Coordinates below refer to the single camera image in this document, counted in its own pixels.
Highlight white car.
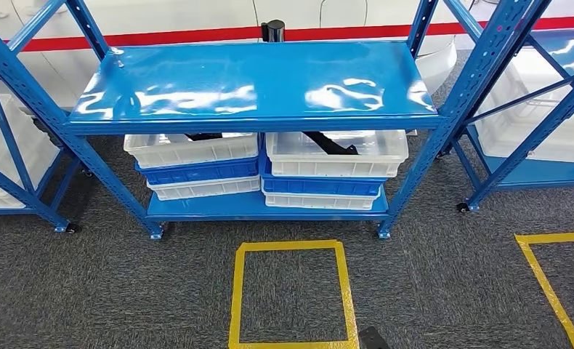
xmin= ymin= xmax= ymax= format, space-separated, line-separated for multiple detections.
xmin=0 ymin=0 xmax=574 ymax=109

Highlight black stanchion post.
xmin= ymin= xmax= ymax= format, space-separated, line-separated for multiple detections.
xmin=261 ymin=19 xmax=286 ymax=44

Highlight black plastic panel part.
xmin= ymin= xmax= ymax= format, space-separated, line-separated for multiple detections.
xmin=302 ymin=131 xmax=360 ymax=156

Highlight stacked white plastic crates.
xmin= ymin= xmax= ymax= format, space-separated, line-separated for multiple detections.
xmin=474 ymin=48 xmax=574 ymax=164
xmin=0 ymin=94 xmax=61 ymax=209

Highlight blue steel shelf rack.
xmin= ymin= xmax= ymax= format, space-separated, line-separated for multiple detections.
xmin=0 ymin=57 xmax=81 ymax=235
xmin=436 ymin=0 xmax=574 ymax=214
xmin=0 ymin=0 xmax=538 ymax=241

